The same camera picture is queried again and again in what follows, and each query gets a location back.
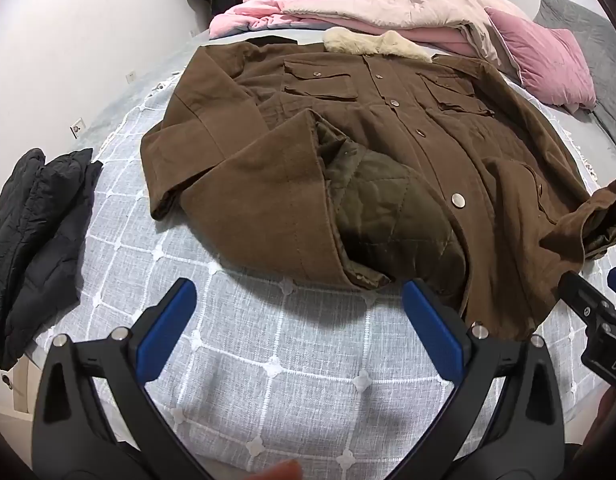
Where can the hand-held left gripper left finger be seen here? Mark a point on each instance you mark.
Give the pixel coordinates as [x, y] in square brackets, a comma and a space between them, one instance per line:
[163, 330]

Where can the white wall socket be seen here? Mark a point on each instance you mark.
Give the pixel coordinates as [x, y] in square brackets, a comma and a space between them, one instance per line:
[130, 76]
[77, 128]

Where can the grey checked blanket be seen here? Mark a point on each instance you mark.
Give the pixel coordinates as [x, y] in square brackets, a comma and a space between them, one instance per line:
[268, 345]

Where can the beige duvet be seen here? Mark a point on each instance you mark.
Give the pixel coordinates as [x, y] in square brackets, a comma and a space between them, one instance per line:
[413, 5]

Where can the pink blanket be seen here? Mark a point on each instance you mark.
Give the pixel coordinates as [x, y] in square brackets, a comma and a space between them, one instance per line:
[248, 16]

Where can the brown coat with fur collar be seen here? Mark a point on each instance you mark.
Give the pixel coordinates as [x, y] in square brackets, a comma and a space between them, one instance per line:
[268, 175]

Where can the black puffer jacket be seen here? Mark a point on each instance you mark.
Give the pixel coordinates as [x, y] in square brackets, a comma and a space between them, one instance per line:
[33, 240]

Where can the pink pillow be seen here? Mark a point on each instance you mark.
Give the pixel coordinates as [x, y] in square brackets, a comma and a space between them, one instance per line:
[543, 60]

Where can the person's left hand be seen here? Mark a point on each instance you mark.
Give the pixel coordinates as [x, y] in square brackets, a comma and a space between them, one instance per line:
[280, 471]

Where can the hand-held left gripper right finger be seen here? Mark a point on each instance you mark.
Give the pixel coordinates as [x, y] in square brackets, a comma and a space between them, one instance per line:
[433, 330]

